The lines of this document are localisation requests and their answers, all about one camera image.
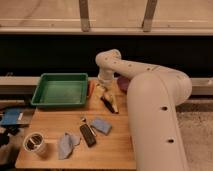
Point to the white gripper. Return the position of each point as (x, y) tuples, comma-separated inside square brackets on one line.
[(105, 84)]

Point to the black dish brush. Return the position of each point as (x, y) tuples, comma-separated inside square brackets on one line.
[(106, 102)]

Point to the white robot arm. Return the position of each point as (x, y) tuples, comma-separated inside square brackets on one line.
[(153, 94)]

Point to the orange carrot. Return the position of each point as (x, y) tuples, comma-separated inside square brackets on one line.
[(90, 89)]

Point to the purple bowl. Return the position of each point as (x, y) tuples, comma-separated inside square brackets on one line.
[(123, 83)]

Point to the pale corn cob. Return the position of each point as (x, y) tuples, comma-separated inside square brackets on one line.
[(113, 101)]

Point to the small metal clip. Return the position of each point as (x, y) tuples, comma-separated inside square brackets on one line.
[(83, 118)]

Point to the blue sponge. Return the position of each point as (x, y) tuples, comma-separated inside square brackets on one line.
[(101, 125)]

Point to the green plastic tray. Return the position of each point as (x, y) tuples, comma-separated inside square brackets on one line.
[(57, 90)]

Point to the black remote control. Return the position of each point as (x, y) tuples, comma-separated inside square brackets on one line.
[(88, 135)]

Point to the blue grey cloth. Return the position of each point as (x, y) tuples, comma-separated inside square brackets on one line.
[(66, 145)]

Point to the blue box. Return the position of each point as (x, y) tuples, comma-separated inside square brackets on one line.
[(16, 116)]

